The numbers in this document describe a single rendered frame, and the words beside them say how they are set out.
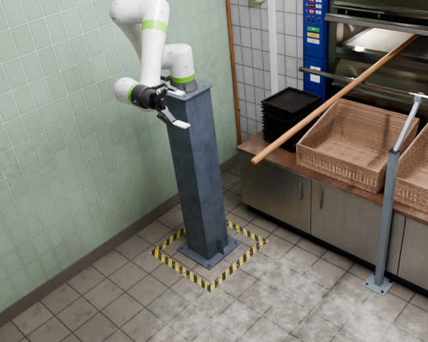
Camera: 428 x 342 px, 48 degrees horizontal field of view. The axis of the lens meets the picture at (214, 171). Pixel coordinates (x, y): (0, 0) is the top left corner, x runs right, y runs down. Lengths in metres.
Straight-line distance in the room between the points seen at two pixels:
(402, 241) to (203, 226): 1.18
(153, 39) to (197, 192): 1.08
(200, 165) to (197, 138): 0.19
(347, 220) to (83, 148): 1.67
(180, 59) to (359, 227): 1.43
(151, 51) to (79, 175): 1.20
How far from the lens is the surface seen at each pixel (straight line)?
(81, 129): 3.07
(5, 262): 3.16
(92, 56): 3.00
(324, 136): 3.29
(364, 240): 3.07
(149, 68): 2.20
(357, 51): 3.17
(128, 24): 2.40
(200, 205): 3.01
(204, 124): 2.79
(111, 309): 3.19
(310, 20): 3.25
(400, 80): 3.12
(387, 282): 3.19
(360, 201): 2.91
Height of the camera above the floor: 2.30
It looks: 34 degrees down
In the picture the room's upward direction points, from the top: 7 degrees counter-clockwise
